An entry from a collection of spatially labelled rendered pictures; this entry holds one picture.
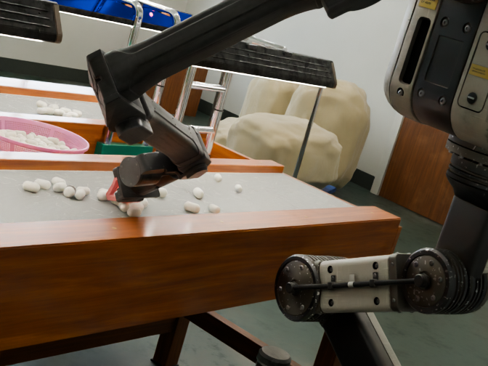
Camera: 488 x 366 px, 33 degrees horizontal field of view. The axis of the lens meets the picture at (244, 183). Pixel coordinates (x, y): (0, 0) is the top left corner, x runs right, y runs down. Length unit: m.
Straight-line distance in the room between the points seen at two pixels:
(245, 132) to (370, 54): 2.39
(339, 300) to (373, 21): 5.44
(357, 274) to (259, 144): 3.12
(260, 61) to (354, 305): 0.80
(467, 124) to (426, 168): 5.15
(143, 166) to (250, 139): 3.10
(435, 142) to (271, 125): 2.04
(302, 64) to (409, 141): 4.27
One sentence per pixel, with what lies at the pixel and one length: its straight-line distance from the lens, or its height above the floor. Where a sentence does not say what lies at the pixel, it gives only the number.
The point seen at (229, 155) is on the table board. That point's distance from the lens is 2.64.
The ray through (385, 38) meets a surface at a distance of 6.75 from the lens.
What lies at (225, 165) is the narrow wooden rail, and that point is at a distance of 2.29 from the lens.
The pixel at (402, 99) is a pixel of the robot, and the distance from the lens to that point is 1.30.
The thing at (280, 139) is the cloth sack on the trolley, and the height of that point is 0.52.
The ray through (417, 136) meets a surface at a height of 0.54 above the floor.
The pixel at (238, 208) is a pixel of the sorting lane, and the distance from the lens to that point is 1.98.
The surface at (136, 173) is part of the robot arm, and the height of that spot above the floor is 0.86.
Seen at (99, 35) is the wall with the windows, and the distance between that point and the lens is 7.86.
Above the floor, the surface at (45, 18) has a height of 1.08.
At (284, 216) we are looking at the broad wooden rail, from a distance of 1.92.
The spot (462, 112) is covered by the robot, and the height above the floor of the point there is 1.16.
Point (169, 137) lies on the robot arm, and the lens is 1.37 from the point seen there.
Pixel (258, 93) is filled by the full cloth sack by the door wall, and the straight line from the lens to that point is 6.40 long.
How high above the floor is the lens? 1.24
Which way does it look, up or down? 13 degrees down
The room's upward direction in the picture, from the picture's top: 16 degrees clockwise
